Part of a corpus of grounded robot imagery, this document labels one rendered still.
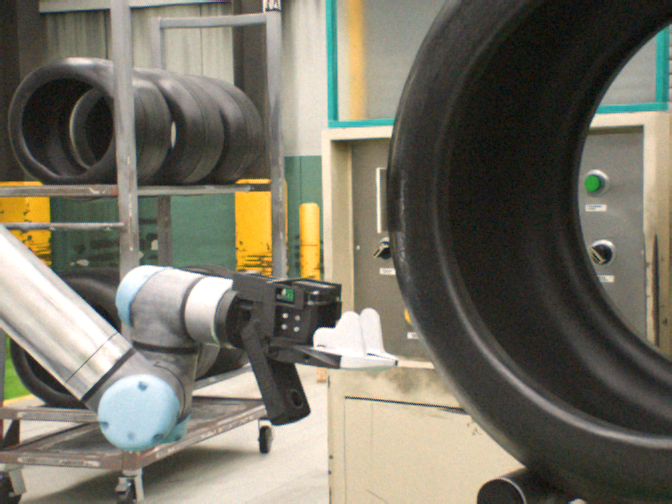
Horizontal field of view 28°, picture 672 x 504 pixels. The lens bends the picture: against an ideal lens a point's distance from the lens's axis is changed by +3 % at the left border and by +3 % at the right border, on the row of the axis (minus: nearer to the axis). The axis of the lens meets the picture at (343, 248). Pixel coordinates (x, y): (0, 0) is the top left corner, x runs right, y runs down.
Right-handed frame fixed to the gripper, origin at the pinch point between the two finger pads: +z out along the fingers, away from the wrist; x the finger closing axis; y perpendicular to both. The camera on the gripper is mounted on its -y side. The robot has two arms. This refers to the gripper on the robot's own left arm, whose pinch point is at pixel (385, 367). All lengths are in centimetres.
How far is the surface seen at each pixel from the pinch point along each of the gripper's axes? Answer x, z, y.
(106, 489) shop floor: 259, -283, -135
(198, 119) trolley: 280, -270, 11
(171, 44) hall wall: 789, -746, 51
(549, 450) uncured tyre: -11.0, 23.8, -1.0
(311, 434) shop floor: 382, -275, -134
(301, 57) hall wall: 802, -611, 49
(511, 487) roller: -10.7, 20.5, -5.1
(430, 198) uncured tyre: -11.7, 10.5, 19.1
